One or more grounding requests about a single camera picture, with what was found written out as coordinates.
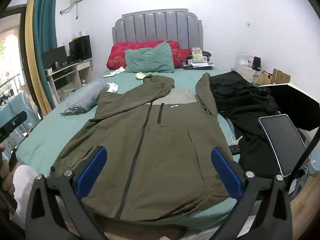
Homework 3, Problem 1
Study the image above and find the white nightstand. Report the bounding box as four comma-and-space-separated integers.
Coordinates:
236, 65, 263, 84

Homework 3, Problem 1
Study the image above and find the teal curtain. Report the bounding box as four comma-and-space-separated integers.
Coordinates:
34, 0, 59, 110

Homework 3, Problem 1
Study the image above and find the green snack packet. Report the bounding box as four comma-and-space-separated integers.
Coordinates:
191, 47, 209, 62

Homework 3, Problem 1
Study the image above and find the person's left hand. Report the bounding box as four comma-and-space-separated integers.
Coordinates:
0, 144, 16, 197

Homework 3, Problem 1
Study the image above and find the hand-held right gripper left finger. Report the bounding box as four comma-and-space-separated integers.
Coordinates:
25, 145, 108, 240

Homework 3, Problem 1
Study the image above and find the black board with white edge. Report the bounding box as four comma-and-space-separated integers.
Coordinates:
259, 82, 320, 132

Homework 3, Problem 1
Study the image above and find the cardboard box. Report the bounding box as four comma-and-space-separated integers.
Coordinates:
260, 68, 291, 85

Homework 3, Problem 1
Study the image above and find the olive green zip jacket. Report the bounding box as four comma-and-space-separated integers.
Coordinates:
51, 72, 234, 222

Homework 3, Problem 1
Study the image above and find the black monitor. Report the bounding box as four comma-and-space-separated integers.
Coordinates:
41, 45, 68, 68

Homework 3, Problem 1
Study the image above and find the grey upholstered headboard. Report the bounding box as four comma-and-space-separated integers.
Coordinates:
112, 9, 204, 52

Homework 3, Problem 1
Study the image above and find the light blue printed cloth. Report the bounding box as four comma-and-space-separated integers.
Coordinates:
0, 90, 40, 140

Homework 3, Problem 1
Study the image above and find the black clothes heap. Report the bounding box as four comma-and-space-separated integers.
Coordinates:
209, 70, 284, 180

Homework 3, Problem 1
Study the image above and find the black cable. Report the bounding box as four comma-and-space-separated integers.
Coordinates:
280, 127, 320, 198

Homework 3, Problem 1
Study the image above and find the yellow curtain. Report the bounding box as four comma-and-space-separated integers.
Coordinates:
25, 0, 50, 117

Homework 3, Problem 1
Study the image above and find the green pillow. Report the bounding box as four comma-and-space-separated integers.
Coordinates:
124, 42, 175, 73

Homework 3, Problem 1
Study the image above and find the light wooden desk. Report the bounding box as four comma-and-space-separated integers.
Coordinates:
45, 57, 93, 105

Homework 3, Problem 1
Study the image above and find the grey folded cloth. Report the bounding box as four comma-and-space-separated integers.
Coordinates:
61, 79, 110, 117

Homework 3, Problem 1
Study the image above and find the person's white trouser leg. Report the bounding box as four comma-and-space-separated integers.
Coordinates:
12, 165, 47, 230

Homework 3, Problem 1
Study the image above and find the stack of papers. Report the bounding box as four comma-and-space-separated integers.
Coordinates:
183, 61, 215, 70

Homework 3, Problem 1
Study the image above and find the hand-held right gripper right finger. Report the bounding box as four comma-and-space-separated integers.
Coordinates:
211, 146, 300, 240

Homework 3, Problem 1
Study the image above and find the white paper packet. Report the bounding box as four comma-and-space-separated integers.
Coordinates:
102, 66, 125, 77

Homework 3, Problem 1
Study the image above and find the black smartphone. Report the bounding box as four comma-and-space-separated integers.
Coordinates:
258, 114, 311, 178

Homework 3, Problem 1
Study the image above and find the black computer tower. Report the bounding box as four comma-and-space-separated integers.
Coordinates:
69, 35, 92, 61

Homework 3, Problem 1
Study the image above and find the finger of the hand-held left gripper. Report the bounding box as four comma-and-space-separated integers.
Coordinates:
0, 111, 28, 143

